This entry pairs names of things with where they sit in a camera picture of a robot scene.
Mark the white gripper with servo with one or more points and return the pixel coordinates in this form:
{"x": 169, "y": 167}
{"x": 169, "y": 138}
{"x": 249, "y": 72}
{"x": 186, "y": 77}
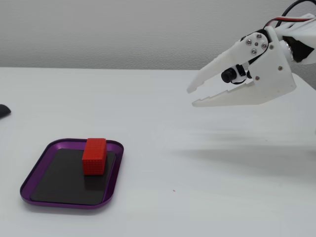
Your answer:
{"x": 274, "y": 74}

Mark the red textured cube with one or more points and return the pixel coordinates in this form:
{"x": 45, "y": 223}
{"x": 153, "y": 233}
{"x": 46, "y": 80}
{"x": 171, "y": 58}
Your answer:
{"x": 95, "y": 158}

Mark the purple metal tray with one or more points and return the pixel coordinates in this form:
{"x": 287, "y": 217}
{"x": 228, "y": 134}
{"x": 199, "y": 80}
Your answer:
{"x": 113, "y": 177}

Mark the black tray mat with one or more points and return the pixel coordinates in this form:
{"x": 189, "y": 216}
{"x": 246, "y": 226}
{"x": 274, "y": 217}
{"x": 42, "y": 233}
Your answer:
{"x": 61, "y": 177}

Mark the black rounded object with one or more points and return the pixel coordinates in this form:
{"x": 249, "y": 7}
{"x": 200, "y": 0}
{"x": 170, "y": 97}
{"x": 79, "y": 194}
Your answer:
{"x": 4, "y": 111}

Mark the small black gripper camera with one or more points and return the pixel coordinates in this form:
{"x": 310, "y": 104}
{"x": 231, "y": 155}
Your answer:
{"x": 227, "y": 75}

